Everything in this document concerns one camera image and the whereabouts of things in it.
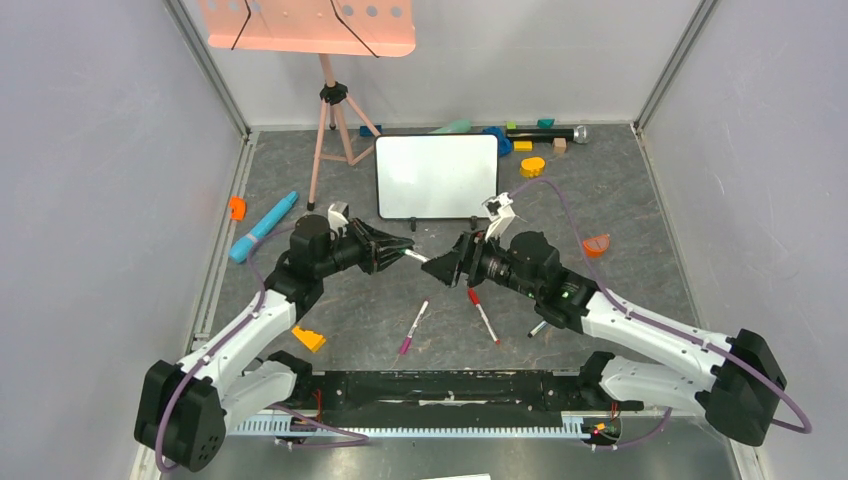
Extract purple cap marker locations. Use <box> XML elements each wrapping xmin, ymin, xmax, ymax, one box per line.
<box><xmin>398</xmin><ymin>298</ymin><xmax>430</xmax><ymax>355</ymax></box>

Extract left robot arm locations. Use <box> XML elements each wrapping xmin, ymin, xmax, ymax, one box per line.
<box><xmin>133</xmin><ymin>214</ymin><xmax>415</xmax><ymax>473</ymax></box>

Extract green marker without cap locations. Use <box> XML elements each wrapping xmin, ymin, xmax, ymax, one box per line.
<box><xmin>403</xmin><ymin>249</ymin><xmax>429</xmax><ymax>263</ymax></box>

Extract red cap marker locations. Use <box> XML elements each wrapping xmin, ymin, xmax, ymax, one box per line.
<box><xmin>467</xmin><ymin>288</ymin><xmax>501</xmax><ymax>345</ymax></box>

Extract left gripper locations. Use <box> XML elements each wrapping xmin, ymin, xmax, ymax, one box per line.
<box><xmin>315</xmin><ymin>217</ymin><xmax>413</xmax><ymax>278</ymax></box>

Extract tan wooden cube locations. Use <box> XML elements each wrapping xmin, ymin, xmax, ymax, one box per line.
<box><xmin>552</xmin><ymin>137</ymin><xmax>568</xmax><ymax>155</ymax></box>

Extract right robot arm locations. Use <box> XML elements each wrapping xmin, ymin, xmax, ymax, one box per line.
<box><xmin>421</xmin><ymin>231</ymin><xmax>787</xmax><ymax>446</ymax></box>

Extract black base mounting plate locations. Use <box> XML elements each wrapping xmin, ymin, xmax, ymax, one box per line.
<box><xmin>283</xmin><ymin>370</ymin><xmax>644</xmax><ymax>428</ymax></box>

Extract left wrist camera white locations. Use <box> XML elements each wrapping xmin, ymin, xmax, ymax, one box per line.
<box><xmin>327</xmin><ymin>201</ymin><xmax>349</xmax><ymax>235</ymax></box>

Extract orange block left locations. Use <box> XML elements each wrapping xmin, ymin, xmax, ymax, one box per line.
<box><xmin>228</xmin><ymin>196</ymin><xmax>247</xmax><ymax>222</ymax></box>

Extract yellow rectangular block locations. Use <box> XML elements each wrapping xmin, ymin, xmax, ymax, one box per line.
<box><xmin>513</xmin><ymin>140</ymin><xmax>533</xmax><ymax>152</ymax></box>

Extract black cap marker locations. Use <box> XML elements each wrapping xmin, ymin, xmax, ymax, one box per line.
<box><xmin>527</xmin><ymin>321</ymin><xmax>548</xmax><ymax>338</ymax></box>

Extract black microphone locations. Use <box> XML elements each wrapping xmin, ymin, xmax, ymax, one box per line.
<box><xmin>505</xmin><ymin>125</ymin><xmax>588</xmax><ymax>144</ymax></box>

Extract yellow round block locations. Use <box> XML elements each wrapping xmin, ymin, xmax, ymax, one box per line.
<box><xmin>519</xmin><ymin>156</ymin><xmax>546</xmax><ymax>179</ymax></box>

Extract metal whiteboard stand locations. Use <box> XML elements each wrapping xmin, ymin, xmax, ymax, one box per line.
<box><xmin>404</xmin><ymin>215</ymin><xmax>481</xmax><ymax>232</ymax></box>

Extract blue toy piece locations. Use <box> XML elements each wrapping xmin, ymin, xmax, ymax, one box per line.
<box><xmin>481</xmin><ymin>126</ymin><xmax>513</xmax><ymax>158</ymax></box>

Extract orange stepped wedge block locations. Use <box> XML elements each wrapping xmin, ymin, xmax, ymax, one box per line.
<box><xmin>291</xmin><ymin>327</ymin><xmax>326</xmax><ymax>353</ymax></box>

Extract dark blue block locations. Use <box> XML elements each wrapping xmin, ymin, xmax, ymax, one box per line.
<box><xmin>359</xmin><ymin>124</ymin><xmax>383</xmax><ymax>138</ymax></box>

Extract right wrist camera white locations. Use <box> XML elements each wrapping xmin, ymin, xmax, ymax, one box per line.
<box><xmin>482</xmin><ymin>192</ymin><xmax>515</xmax><ymax>241</ymax></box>

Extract teal bottle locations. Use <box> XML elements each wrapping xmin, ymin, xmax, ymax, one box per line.
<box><xmin>430</xmin><ymin>119</ymin><xmax>472</xmax><ymax>135</ymax></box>

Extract white whiteboard black frame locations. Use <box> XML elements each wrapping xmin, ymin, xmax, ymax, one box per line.
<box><xmin>374</xmin><ymin>133</ymin><xmax>499</xmax><ymax>220</ymax></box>

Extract pink music stand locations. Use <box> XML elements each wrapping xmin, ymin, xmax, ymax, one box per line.
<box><xmin>199</xmin><ymin>1</ymin><xmax>416</xmax><ymax>211</ymax></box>

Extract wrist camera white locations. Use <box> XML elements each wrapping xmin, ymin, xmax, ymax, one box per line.
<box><xmin>482</xmin><ymin>192</ymin><xmax>515</xmax><ymax>241</ymax></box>
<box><xmin>327</xmin><ymin>201</ymin><xmax>349</xmax><ymax>235</ymax></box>

